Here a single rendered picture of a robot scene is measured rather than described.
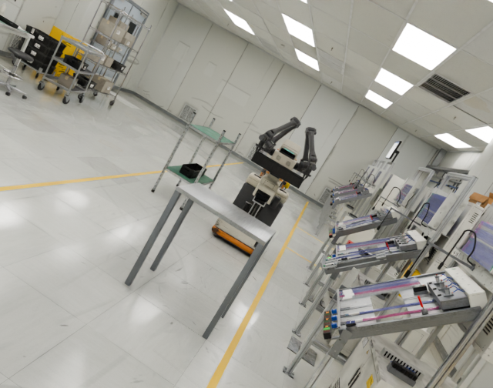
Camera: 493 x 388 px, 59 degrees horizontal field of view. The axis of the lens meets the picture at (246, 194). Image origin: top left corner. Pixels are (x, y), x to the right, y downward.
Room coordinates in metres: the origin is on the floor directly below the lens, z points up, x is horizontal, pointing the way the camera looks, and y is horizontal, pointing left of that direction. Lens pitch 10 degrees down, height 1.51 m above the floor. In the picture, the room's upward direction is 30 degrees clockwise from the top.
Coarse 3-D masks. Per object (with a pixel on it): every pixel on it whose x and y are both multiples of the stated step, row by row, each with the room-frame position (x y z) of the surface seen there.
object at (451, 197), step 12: (468, 180) 3.68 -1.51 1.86; (432, 192) 4.18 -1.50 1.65; (444, 192) 4.17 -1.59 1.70; (444, 204) 3.58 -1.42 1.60; (444, 216) 3.57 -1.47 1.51; (456, 216) 3.56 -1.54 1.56; (432, 228) 3.60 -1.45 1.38; (444, 228) 3.57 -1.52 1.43; (336, 276) 3.60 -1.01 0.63; (300, 336) 3.59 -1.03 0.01
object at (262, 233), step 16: (176, 192) 2.84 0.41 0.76; (192, 192) 2.89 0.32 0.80; (208, 192) 3.14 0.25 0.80; (208, 208) 2.80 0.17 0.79; (224, 208) 2.97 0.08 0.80; (160, 224) 2.84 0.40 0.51; (176, 224) 3.24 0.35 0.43; (240, 224) 2.81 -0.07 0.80; (256, 224) 3.03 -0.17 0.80; (256, 240) 2.75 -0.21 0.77; (144, 256) 2.84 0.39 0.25; (160, 256) 3.24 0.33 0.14; (256, 256) 2.74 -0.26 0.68; (240, 272) 2.74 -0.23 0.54; (240, 288) 3.14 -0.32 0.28; (224, 304) 2.74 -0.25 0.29; (208, 336) 2.74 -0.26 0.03
